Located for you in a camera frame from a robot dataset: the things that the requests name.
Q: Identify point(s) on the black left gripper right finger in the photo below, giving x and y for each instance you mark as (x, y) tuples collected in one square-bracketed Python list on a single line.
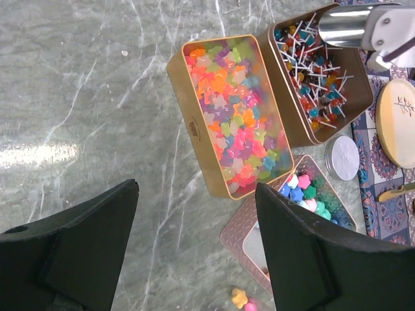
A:
[(315, 264)]

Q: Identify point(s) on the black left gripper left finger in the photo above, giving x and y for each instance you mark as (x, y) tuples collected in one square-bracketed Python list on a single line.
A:
[(77, 253)]

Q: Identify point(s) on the silver metal scoop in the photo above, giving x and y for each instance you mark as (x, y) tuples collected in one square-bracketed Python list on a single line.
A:
[(352, 26)]

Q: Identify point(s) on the pink tin of star candies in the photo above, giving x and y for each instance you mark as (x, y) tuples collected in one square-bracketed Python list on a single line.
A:
[(242, 237)]

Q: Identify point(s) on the gold tin of gummy candies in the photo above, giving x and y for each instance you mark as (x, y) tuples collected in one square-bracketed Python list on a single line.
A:
[(231, 114)]

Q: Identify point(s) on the clear glass jar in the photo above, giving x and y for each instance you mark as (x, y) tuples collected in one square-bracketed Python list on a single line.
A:
[(232, 297)]

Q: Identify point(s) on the patterned blue cloth mat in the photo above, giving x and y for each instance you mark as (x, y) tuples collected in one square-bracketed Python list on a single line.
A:
[(392, 220)]

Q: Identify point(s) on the cream and orange plate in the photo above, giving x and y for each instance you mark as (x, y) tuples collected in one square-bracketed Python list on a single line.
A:
[(394, 120)]

